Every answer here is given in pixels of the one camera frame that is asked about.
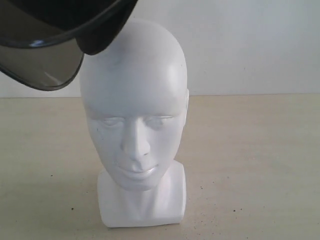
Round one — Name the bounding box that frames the white mannequin head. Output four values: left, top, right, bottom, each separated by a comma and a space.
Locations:
79, 19, 189, 228

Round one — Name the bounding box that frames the black helmet with tinted visor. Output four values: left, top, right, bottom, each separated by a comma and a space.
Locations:
0, 0, 137, 92

